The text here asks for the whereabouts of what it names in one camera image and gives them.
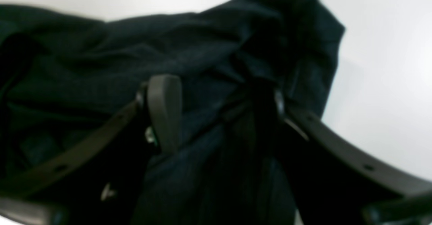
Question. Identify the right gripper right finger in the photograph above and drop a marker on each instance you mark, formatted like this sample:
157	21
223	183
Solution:
332	181

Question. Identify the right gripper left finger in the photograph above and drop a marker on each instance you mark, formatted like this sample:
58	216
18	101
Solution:
98	181

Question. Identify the black t-shirt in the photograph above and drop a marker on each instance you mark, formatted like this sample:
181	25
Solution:
63	76

